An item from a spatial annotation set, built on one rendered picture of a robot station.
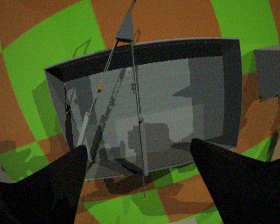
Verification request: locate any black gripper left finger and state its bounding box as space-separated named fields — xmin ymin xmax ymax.
xmin=0 ymin=144 xmax=87 ymax=224

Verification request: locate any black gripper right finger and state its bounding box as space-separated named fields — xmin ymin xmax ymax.
xmin=190 ymin=138 xmax=280 ymax=224

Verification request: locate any light brown wooden board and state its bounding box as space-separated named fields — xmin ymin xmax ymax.
xmin=267 ymin=128 xmax=280 ymax=162

